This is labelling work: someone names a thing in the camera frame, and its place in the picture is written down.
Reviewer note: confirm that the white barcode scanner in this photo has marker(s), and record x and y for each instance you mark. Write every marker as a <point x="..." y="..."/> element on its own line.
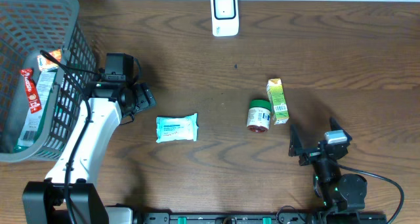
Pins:
<point x="225" y="18"/>

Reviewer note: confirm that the green 3M gloves package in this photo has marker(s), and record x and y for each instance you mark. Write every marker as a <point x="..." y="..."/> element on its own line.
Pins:
<point x="31" y="128"/>

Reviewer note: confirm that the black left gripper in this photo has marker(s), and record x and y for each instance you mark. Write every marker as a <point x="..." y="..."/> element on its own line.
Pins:
<point x="146" y="96"/>

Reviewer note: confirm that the green lid spread jar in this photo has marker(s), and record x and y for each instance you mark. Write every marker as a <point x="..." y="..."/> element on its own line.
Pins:
<point x="258" y="118"/>

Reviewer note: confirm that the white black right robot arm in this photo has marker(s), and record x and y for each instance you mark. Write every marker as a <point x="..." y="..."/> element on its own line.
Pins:
<point x="343" y="194"/>

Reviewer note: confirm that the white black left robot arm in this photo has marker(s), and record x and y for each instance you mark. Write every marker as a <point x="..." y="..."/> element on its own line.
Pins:
<point x="68" y="193"/>

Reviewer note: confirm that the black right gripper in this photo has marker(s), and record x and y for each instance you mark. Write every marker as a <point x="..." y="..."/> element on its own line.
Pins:
<point x="296" y="146"/>

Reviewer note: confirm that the grey plastic mesh basket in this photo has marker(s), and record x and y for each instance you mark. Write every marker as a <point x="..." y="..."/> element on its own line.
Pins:
<point x="36" y="27"/>

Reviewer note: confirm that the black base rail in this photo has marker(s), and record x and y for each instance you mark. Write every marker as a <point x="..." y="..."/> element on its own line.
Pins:
<point x="266" y="218"/>

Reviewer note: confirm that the green yellow juice carton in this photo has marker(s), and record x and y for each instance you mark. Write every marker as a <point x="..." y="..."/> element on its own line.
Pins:
<point x="275" y="92"/>

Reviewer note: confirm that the red snack bar wrapper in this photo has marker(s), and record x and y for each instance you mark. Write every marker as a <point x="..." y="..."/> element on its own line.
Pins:
<point x="31" y="91"/>

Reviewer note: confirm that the light blue wipes pack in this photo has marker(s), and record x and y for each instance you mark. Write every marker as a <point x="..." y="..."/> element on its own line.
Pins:
<point x="177" y="129"/>

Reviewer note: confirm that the orange Kleenex tissue pack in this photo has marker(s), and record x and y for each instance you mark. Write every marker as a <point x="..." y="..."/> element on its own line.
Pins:
<point x="46" y="65"/>

